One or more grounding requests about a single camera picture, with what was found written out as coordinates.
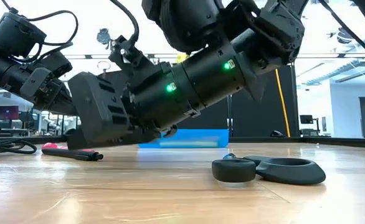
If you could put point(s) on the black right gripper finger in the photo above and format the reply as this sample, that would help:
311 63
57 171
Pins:
86 141
148 137

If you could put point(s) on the grey ceiling rail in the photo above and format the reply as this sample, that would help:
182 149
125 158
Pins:
325 56

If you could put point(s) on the small black monitor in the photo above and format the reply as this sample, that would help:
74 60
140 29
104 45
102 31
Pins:
306 119

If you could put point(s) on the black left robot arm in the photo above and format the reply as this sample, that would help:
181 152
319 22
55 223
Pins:
14 34

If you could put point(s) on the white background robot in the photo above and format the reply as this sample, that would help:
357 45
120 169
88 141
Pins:
53 124

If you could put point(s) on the blue plastic supply box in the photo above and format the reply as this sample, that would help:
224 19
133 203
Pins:
201 137

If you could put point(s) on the black aluminium table frame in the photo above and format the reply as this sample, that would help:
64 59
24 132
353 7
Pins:
341 141

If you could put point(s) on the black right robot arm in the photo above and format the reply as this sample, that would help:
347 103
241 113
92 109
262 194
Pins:
201 18

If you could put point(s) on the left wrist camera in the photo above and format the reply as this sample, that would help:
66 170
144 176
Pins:
58 63

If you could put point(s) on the black ceiling spotlight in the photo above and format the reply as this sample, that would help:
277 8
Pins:
103 35
345 36

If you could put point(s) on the black room divider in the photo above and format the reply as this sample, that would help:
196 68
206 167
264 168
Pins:
257 118

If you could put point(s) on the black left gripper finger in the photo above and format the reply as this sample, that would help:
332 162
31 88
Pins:
61 107

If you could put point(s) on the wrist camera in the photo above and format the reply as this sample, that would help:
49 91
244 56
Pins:
58 63
123 53

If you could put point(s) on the pink and black highlighter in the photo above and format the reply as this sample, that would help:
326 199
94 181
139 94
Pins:
76 153

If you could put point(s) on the yellow tag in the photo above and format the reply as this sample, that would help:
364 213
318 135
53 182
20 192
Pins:
181 58

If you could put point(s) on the dark red monitor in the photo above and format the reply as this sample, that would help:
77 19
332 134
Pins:
8 112

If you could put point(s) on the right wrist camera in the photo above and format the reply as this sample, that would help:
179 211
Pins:
123 53

